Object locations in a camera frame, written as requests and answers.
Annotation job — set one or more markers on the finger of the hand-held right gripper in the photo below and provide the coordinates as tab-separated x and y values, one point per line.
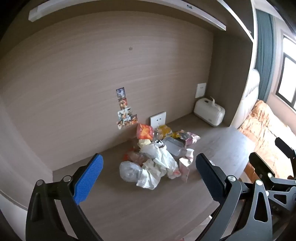
285	146
261	164

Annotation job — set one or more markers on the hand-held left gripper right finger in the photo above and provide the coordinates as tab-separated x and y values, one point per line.
208	178

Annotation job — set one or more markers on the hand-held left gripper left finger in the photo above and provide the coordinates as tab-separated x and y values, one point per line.
89	178

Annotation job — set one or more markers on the small white cup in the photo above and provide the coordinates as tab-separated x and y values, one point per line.
189	153

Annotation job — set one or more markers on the orange white wrapper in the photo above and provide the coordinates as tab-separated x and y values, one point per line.
174	173

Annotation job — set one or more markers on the clear grey plastic bag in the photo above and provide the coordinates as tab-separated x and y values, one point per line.
129	171

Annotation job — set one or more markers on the pink snack wrapper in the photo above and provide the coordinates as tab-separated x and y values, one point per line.
192	138

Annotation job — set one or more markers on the clear plastic container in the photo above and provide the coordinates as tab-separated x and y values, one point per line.
173	146

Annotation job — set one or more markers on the red orange wrapper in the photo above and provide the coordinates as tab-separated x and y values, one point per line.
133	157

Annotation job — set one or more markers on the white plastic bag black print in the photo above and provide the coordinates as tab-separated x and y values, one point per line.
159	155

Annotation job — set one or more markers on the small yellow wrapper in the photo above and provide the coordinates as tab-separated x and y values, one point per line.
177	134

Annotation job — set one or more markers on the yellow snack wrapper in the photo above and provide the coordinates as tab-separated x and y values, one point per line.
164	129

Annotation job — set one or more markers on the white paper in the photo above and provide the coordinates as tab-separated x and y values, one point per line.
144	142

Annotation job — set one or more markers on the clear crushed plastic bottle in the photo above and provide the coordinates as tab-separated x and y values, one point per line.
158	134

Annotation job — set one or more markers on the orange snack bag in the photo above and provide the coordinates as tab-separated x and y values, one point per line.
144	131

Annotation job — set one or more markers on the orange patterned blanket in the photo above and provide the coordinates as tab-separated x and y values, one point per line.
266	129

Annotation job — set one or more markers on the white padded headboard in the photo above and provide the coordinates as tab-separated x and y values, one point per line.
249	97

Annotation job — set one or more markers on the white tissue box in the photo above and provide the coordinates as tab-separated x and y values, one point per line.
208	111

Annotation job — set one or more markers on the dark framed window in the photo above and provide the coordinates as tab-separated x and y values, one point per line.
288	76

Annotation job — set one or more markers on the teal curtain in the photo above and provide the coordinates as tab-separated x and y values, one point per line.
266	58

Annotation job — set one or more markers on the overhead wooden shelf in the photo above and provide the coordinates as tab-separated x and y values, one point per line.
238	18

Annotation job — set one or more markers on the white under-shelf light strip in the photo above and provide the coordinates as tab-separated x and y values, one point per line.
35	13

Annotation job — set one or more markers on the white wall socket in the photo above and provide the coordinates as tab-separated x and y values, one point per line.
158	119
200	90

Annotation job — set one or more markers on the group of photo wall stickers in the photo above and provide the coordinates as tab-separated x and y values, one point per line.
122	102

